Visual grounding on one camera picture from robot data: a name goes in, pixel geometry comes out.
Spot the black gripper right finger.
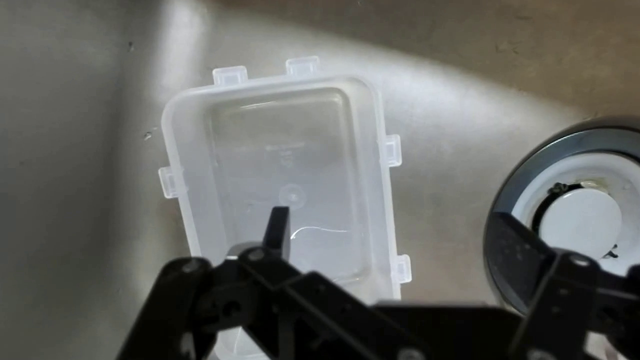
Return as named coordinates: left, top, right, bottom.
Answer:
left=482, top=210, right=640, bottom=360

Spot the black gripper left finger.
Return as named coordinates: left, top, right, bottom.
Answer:
left=117, top=204, right=416, bottom=360

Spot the clear plastic container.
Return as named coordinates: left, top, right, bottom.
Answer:
left=155, top=54, right=414, bottom=360

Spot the stainless steel sink basin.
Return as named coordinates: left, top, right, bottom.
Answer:
left=0, top=0, right=640, bottom=360

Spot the black tape roll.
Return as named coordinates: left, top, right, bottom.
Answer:
left=482, top=118, right=640, bottom=316

